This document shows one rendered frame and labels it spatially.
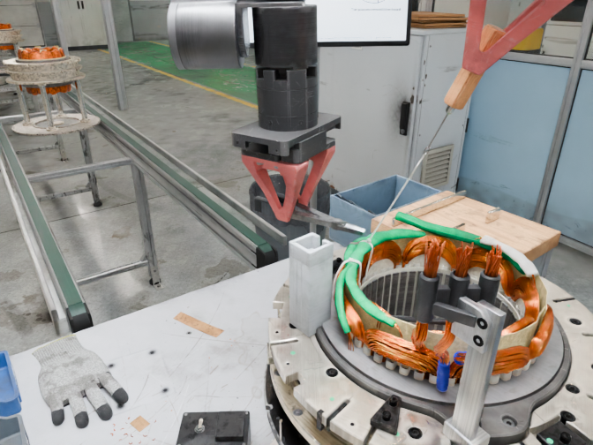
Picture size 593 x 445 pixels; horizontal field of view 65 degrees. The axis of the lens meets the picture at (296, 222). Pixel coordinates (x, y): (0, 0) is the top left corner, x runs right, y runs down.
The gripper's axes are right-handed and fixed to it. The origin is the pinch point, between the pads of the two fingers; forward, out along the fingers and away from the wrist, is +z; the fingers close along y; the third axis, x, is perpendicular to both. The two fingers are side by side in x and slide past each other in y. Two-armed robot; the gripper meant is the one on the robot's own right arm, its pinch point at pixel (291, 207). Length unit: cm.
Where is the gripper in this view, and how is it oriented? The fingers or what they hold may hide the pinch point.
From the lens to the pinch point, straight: 49.5
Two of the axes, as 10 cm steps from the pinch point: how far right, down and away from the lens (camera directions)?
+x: 8.3, 2.4, -5.1
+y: -5.6, 3.9, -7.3
